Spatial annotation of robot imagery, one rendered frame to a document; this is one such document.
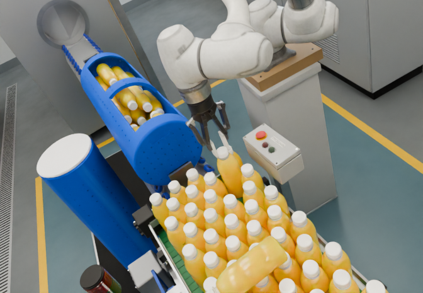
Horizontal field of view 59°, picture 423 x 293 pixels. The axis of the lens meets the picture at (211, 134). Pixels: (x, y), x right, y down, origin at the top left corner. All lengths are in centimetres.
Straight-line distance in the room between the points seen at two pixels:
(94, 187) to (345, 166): 162
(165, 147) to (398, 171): 165
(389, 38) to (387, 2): 27
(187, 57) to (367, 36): 196
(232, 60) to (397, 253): 164
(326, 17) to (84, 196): 132
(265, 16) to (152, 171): 79
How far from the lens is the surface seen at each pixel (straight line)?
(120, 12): 267
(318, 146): 208
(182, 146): 142
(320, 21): 158
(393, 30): 290
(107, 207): 194
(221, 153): 120
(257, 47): 88
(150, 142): 136
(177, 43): 94
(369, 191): 250
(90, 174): 181
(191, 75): 96
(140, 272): 146
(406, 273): 223
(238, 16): 96
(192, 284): 130
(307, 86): 181
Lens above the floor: 198
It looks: 39 degrees down
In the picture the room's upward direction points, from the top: 23 degrees counter-clockwise
